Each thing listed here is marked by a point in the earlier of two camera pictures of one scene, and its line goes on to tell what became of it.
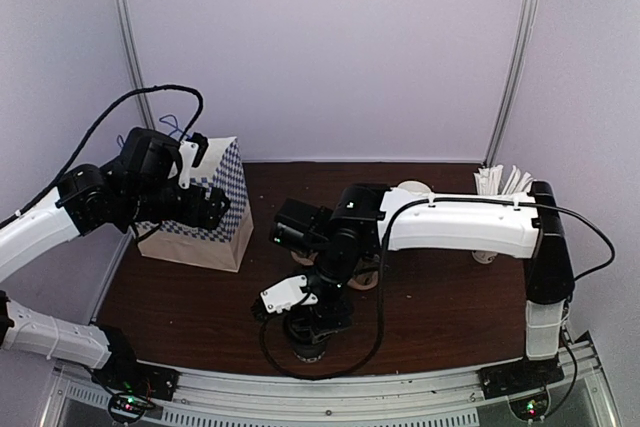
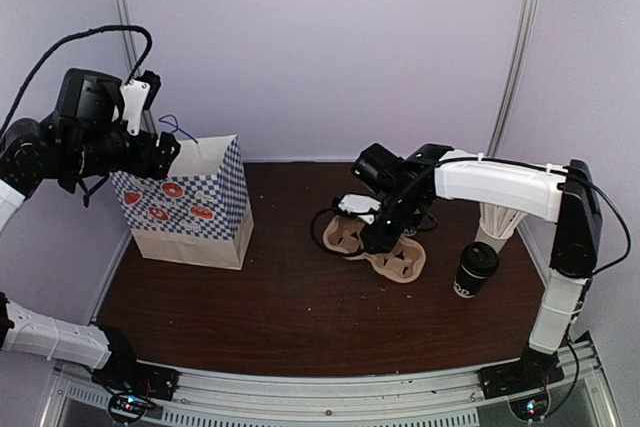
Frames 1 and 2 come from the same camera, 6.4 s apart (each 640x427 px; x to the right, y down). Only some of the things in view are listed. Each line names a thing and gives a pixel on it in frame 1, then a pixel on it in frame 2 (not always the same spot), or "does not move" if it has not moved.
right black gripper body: x=327 y=317 → x=391 y=234
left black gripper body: x=190 y=213 → x=138 y=163
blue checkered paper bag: x=224 y=246 does not move
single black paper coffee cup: x=309 y=352 → x=478 y=261
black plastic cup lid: x=301 y=331 → x=480 y=258
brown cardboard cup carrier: x=366 y=271 → x=404 y=262
